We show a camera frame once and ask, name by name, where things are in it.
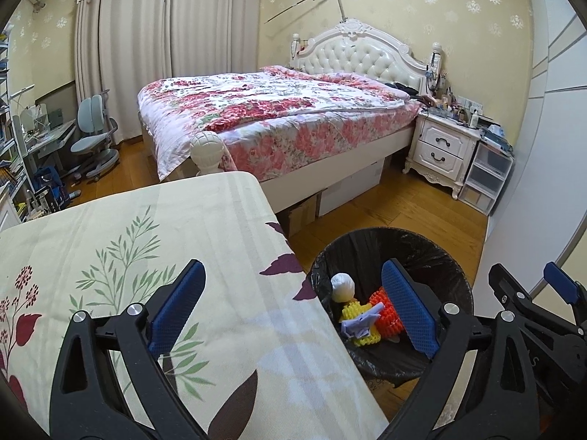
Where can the white two-drawer nightstand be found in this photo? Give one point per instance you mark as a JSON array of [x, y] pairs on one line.
[[440, 146]]

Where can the pink floral quilt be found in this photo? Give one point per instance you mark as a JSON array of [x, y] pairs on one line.
[[275, 105]]

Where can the white wardrobe door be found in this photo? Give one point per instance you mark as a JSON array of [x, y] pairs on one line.
[[541, 123]]

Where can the white bed with tufted headboard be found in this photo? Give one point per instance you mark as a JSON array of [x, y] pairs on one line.
[[367, 55]]

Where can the white paper ball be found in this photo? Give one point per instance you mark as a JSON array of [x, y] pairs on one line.
[[343, 286]]

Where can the purple paper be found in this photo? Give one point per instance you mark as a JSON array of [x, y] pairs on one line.
[[362, 323]]

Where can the grey study desk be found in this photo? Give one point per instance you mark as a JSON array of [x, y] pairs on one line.
[[48, 135]]

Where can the red foam fruit net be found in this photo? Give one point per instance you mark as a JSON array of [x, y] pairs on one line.
[[390, 321]]

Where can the black lined trash bin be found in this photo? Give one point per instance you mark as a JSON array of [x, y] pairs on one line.
[[412, 247]]

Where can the white desk lamp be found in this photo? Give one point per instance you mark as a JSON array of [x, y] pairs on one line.
[[23, 92]]

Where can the white under-bed storage box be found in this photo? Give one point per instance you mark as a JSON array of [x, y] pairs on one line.
[[351, 188]]

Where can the yellow foam fruit net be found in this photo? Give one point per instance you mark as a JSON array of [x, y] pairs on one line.
[[349, 312]]

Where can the beige curtains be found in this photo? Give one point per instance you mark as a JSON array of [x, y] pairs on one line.
[[169, 46]]

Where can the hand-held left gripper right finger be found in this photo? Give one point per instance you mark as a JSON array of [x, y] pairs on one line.
[[410, 311]]

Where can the dark clothes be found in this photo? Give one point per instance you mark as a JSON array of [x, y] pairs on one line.
[[408, 89]]

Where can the clear plastic drawer unit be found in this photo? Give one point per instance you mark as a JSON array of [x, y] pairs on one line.
[[486, 174]]

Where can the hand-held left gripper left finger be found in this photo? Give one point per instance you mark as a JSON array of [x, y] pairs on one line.
[[176, 307]]

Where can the dark blue bag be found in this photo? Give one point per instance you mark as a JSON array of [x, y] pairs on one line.
[[52, 188]]

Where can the white bookshelf with books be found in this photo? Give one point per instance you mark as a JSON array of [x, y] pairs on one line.
[[7, 146]]

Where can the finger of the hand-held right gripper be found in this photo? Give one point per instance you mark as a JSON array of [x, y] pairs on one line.
[[509, 288], [559, 282]]

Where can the metal pole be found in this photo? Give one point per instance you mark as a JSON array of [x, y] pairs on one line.
[[307, 2]]

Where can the white cabinet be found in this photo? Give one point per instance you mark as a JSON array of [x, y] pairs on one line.
[[8, 211]]

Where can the grey blue desk chair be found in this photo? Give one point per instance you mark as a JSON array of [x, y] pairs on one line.
[[94, 123]]

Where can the floral cream tablecloth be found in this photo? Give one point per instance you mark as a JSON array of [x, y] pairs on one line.
[[206, 220]]

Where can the brown under-bed cardboard box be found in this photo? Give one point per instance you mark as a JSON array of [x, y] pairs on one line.
[[302, 215]]

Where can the pile of nightstand clutter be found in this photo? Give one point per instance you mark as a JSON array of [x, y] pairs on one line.
[[463, 110]]

